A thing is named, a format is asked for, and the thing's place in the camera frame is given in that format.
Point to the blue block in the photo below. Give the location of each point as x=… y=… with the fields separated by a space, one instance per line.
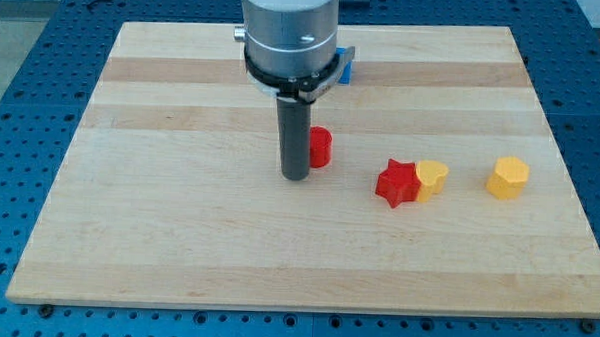
x=346 y=55

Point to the yellow heart block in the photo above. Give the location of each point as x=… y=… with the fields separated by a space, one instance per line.
x=432 y=175

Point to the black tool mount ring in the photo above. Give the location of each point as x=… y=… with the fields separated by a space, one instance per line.
x=303 y=89

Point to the yellow hexagon block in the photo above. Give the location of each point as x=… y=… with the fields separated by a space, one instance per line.
x=508 y=178

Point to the red circle block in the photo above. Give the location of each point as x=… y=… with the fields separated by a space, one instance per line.
x=320 y=147

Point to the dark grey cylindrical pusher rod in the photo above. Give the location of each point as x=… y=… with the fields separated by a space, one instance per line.
x=294 y=121

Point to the wooden board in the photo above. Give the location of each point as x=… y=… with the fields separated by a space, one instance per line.
x=171 y=196

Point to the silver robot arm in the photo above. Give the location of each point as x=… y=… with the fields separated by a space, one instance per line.
x=290 y=54

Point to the red star block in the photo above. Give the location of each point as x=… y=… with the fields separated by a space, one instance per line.
x=398 y=183

